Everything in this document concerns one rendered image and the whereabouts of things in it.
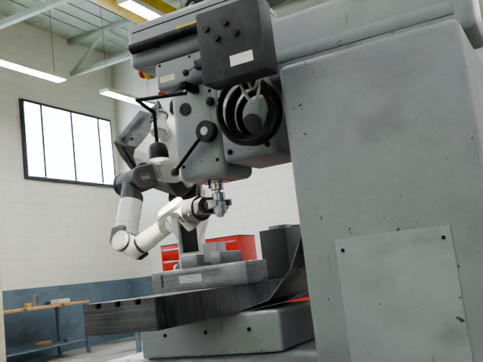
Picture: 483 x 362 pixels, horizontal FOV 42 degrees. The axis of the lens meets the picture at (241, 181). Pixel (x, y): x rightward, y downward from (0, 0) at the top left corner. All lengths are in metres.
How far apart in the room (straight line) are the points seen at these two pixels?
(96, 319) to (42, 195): 10.54
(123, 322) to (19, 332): 9.91
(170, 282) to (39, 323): 9.82
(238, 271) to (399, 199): 0.56
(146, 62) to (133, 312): 0.94
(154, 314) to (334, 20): 0.99
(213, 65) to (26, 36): 11.26
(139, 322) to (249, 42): 0.78
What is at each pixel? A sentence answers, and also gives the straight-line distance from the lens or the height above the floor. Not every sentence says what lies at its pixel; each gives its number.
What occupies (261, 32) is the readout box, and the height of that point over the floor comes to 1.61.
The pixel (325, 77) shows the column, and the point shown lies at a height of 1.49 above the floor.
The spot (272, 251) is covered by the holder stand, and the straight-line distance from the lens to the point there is 2.40.
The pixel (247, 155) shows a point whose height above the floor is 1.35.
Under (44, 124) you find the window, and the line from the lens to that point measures 12.49.
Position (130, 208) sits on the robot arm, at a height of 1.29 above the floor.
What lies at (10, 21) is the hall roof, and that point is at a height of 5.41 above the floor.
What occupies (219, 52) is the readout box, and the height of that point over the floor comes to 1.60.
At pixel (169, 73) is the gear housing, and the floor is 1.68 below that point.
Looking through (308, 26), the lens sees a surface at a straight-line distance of 1.95.
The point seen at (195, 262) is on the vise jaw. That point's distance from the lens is 2.00.
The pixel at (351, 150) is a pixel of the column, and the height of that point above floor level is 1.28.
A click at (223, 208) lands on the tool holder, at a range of 2.09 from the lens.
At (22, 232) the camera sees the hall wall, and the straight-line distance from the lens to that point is 11.73.
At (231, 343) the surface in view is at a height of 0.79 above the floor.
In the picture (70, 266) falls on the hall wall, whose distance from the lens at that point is 12.46.
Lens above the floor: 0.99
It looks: 8 degrees up
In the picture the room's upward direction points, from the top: 7 degrees counter-clockwise
